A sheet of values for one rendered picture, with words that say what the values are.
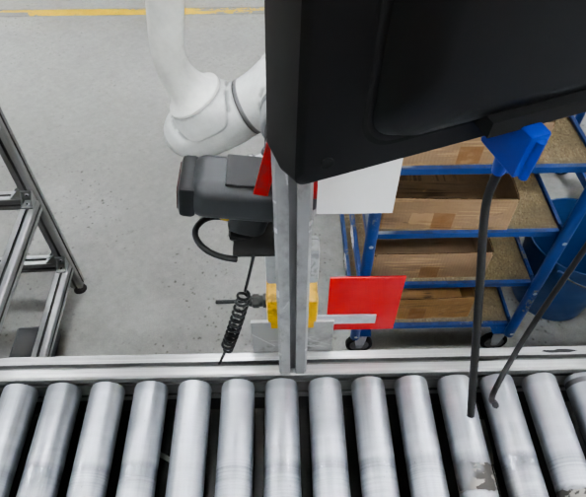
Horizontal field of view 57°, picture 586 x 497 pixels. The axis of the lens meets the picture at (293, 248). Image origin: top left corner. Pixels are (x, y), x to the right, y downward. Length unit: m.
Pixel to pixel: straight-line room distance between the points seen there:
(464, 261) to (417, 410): 0.70
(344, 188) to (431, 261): 0.86
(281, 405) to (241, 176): 0.36
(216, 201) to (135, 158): 1.80
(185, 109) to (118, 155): 1.48
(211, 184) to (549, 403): 0.57
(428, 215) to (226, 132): 0.53
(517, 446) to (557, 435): 0.06
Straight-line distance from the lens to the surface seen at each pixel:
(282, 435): 0.79
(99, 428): 0.84
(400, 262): 1.41
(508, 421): 0.85
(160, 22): 0.89
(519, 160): 0.38
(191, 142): 0.99
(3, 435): 0.89
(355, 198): 0.60
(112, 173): 2.34
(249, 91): 0.94
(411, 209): 1.26
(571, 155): 1.30
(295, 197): 0.55
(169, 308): 1.84
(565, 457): 0.86
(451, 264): 1.45
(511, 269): 1.57
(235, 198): 0.59
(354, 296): 0.75
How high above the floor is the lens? 1.49
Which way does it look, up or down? 50 degrees down
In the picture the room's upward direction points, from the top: straight up
